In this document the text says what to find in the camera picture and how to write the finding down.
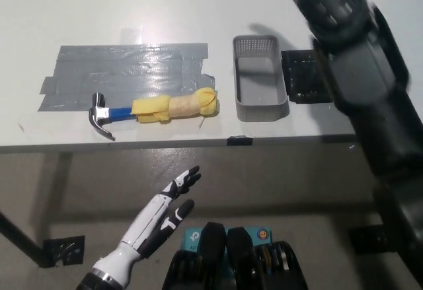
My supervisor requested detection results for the small black tape piece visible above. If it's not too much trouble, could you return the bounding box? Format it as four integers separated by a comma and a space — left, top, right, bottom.
227, 135, 254, 147

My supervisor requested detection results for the gray duct tape patch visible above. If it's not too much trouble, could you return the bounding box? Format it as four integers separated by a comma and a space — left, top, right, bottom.
38, 42, 219, 113

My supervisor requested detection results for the gray perforated plastic container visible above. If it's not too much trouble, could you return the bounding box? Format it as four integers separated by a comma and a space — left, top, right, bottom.
232, 34, 291, 122

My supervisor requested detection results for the blue hammer with yellow foam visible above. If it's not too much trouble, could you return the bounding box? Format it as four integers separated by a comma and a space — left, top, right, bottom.
87, 87, 221, 141

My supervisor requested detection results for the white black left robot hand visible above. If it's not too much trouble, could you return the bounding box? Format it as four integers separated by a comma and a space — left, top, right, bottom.
120, 166, 202, 258

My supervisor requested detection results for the black tape patch on desk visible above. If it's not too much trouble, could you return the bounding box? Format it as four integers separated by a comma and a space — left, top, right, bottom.
280, 50, 333, 105

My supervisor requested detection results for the black table leg brace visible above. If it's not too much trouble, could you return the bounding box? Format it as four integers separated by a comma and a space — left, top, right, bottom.
0, 210, 50, 268

